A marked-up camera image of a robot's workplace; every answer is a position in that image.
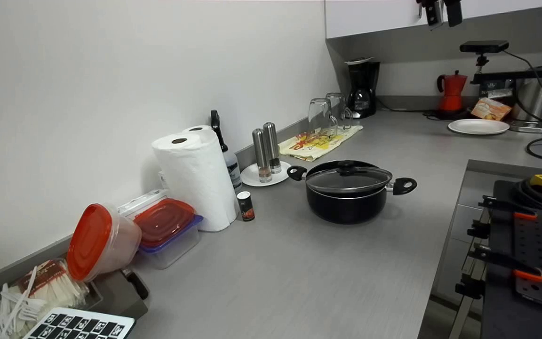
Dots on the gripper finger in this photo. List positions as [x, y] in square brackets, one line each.
[432, 12]
[453, 11]

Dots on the red moka pot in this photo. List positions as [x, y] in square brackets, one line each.
[452, 92]

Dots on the glass lid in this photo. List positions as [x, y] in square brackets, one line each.
[348, 178]

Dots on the black pot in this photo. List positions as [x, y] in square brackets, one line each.
[346, 207]

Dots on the rectangular container with red lid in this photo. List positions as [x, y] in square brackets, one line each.
[167, 226]

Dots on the round container with red lid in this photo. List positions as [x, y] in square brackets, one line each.
[97, 242]

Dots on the black coffee maker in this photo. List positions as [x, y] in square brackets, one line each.
[362, 89]

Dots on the orange packet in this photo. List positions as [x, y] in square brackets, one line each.
[490, 109]

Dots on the white plate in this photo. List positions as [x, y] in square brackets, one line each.
[478, 126]

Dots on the glass mug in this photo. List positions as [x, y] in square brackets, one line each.
[339, 106]
[321, 117]

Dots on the printed yellow dish towel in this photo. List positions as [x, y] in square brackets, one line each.
[313, 146]

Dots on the black clamp with orange tip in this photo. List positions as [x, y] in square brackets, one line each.
[506, 209]
[501, 259]

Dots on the steel grinder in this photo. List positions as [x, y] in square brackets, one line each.
[271, 146]
[261, 155]

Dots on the white saucer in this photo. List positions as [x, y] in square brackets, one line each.
[251, 177]

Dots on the spray bottle with black trigger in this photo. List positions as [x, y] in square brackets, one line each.
[231, 165]

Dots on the paper towel roll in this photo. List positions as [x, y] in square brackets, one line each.
[200, 183]
[203, 129]

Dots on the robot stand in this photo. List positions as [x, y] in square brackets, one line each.
[530, 263]

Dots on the small spice jar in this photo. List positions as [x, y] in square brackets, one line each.
[246, 207]

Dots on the grey organizer tray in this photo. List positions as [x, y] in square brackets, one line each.
[120, 294]

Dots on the checkered calibration board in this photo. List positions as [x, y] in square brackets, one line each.
[80, 326]

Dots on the heap of white plastic forks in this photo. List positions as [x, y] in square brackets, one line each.
[10, 310]

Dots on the white wall cabinet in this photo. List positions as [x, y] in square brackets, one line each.
[393, 16]

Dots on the camera on mount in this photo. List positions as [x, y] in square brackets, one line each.
[483, 46]

